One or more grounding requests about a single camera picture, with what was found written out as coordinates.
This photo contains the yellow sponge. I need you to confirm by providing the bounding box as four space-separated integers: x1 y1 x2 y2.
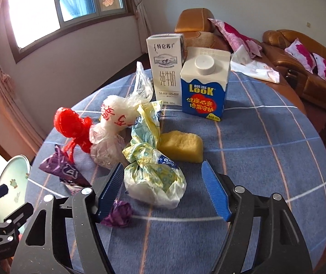
158 131 204 164

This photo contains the translucent bag with red print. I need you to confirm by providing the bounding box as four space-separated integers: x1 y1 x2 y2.
89 61 154 169

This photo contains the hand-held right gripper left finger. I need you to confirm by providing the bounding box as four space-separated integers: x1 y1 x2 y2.
10 162 125 274

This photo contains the white shopping bag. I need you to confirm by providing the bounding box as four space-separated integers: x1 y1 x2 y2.
230 44 281 84

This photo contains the brown leather couch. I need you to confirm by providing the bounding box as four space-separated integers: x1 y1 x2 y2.
261 29 326 103

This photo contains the light blue enamel bowl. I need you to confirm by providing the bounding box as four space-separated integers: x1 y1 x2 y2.
0 155 32 223

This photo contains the yellow patterned plastic bag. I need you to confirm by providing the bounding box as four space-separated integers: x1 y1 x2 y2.
122 100 187 209

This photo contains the blue white drink carton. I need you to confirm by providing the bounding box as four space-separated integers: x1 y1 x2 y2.
180 46 231 123

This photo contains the red plastic bag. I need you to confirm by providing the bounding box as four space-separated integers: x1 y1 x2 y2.
54 106 93 162

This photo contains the brown leather chaise sofa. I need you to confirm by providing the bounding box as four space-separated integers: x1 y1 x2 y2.
174 8 307 115

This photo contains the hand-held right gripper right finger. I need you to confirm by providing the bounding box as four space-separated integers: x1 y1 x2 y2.
201 161 313 274

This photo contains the sliding glass window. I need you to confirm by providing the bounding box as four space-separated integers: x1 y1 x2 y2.
3 0 135 63

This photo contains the blue plaid tablecloth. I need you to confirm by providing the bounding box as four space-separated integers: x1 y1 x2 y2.
24 70 326 274

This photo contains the white milk carton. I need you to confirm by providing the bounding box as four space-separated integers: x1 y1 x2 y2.
146 33 186 107

